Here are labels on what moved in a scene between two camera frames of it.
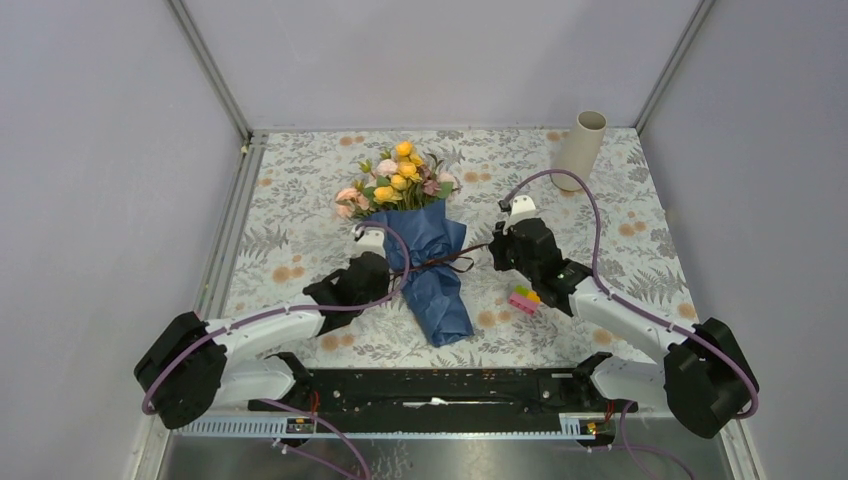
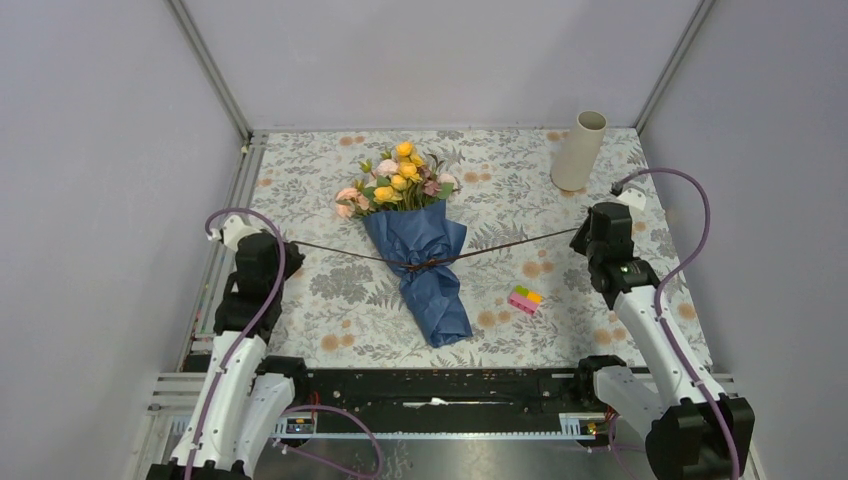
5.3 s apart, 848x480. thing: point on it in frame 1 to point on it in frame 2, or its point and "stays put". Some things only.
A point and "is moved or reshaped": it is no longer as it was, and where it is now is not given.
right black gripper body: x=507 y=255 to x=584 y=245
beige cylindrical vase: x=578 y=150 stays put
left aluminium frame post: x=236 y=115 stays put
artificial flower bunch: x=400 y=180 stays put
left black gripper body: x=380 y=295 to x=294 y=262
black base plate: x=440 y=392 stays put
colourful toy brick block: x=525 y=299 stays put
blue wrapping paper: x=434 y=245 stays put
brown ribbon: x=442 y=256 is moved or reshaped
